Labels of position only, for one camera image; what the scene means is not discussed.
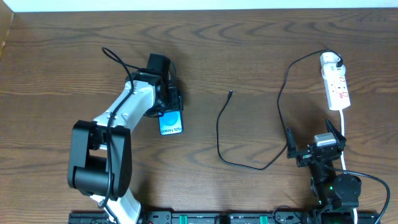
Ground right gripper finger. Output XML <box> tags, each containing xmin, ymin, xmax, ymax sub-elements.
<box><xmin>325</xmin><ymin>119</ymin><xmax>346</xmax><ymax>144</ymax></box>
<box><xmin>287</xmin><ymin>128</ymin><xmax>297</xmax><ymax>152</ymax></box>

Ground blue screen Galaxy smartphone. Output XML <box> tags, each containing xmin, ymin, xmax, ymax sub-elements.
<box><xmin>159</xmin><ymin>111</ymin><xmax>183</xmax><ymax>136</ymax></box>

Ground black USB charging cable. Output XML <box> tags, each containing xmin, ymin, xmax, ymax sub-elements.
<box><xmin>215</xmin><ymin>48</ymin><xmax>344</xmax><ymax>171</ymax></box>

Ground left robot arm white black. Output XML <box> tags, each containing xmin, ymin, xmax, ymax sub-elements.
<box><xmin>67</xmin><ymin>70</ymin><xmax>181</xmax><ymax>223</ymax></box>

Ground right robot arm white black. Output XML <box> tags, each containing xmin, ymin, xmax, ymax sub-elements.
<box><xmin>286</xmin><ymin>120</ymin><xmax>361</xmax><ymax>223</ymax></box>

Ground white charger adapter plug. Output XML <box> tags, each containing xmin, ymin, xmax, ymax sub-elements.
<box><xmin>320</xmin><ymin>52</ymin><xmax>346</xmax><ymax>80</ymax></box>

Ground white power strip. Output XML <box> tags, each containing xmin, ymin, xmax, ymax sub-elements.
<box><xmin>324</xmin><ymin>75</ymin><xmax>351</xmax><ymax>111</ymax></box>

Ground white power strip cord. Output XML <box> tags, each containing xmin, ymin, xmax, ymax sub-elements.
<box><xmin>338</xmin><ymin>108</ymin><xmax>359</xmax><ymax>224</ymax></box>

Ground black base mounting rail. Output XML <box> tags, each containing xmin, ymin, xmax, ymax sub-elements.
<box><xmin>67</xmin><ymin>210</ymin><xmax>381</xmax><ymax>224</ymax></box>

